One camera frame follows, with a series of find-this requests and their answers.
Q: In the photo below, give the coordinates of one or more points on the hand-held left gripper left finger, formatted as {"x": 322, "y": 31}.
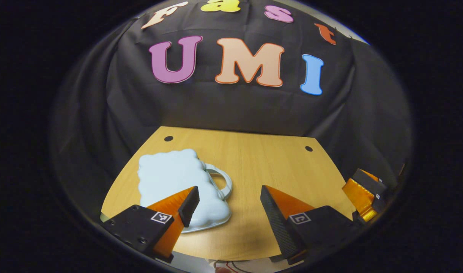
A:
{"x": 189, "y": 206}

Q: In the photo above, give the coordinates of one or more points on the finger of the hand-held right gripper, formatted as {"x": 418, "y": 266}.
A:
{"x": 362, "y": 197}

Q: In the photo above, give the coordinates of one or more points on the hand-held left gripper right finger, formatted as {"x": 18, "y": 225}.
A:
{"x": 279, "y": 227}

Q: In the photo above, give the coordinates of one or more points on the light blue suitcase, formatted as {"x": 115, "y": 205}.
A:
{"x": 167, "y": 178}

